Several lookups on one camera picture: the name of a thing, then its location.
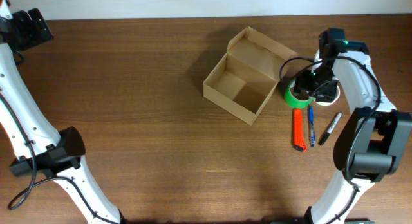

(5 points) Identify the white tape roll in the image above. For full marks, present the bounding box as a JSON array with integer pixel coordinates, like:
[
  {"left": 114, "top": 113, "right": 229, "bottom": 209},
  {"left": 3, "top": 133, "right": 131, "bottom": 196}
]
[{"left": 314, "top": 86, "right": 341, "bottom": 106}]

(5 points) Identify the green tape roll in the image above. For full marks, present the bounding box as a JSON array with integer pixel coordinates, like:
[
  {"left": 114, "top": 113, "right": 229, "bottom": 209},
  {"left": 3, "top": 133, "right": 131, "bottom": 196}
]
[{"left": 284, "top": 80, "right": 315, "bottom": 109}]

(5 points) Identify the brown cardboard box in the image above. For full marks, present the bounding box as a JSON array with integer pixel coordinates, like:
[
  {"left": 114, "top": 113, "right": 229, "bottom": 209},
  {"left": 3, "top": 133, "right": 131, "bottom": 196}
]
[{"left": 202, "top": 26, "right": 298, "bottom": 126}]

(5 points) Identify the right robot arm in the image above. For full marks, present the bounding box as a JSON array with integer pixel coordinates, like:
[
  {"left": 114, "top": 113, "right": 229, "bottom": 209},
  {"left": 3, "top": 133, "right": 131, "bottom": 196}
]
[{"left": 294, "top": 28, "right": 411, "bottom": 223}]

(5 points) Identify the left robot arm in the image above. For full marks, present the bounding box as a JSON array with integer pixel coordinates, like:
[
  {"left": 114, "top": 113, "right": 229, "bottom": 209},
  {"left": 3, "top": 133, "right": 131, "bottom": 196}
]
[{"left": 1, "top": 0, "right": 127, "bottom": 223}]

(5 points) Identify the black permanent marker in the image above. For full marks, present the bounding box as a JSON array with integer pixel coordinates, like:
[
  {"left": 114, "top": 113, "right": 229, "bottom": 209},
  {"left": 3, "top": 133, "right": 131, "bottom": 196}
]
[{"left": 318, "top": 113, "right": 342, "bottom": 145}]

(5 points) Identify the blue ballpoint pen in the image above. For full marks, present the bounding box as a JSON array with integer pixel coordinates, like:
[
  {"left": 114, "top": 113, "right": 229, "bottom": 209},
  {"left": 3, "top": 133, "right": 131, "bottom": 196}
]
[{"left": 308, "top": 105, "right": 316, "bottom": 147}]

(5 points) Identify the orange utility knife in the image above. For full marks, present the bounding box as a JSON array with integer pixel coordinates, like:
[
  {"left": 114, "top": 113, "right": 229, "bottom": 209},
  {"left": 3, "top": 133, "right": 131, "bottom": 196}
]
[{"left": 292, "top": 108, "right": 307, "bottom": 152}]

